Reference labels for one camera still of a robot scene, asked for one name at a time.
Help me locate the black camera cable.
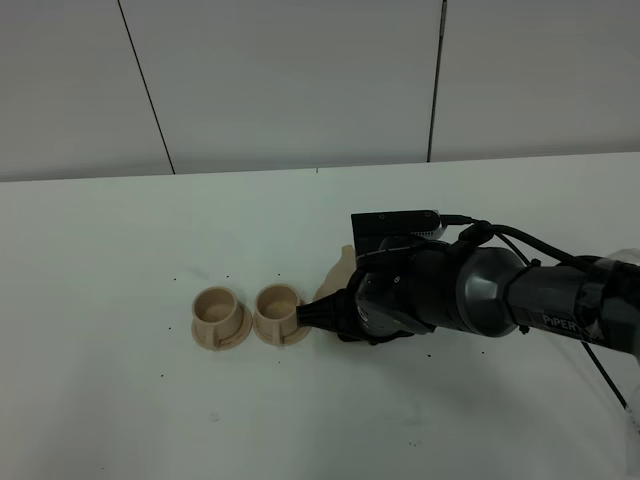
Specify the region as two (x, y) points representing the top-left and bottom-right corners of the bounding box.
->
(439, 213), (629, 409)

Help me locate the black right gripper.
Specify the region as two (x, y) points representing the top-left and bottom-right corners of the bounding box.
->
(296, 236), (473, 343)

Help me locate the left beige teacup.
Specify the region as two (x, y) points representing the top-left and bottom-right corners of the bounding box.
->
(192, 287), (240, 350)

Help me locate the beige teapot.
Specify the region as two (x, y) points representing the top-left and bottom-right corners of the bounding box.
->
(313, 245), (356, 301)

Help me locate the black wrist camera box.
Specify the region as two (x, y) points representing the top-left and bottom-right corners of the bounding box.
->
(351, 210), (445, 257)

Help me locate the right beige teacup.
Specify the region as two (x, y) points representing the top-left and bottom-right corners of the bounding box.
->
(253, 284), (302, 347)

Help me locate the beige teacup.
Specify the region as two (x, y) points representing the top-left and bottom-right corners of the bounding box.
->
(253, 284), (302, 347)
(192, 287), (240, 350)

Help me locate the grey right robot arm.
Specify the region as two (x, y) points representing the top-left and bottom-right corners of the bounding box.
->
(297, 238), (639, 356)

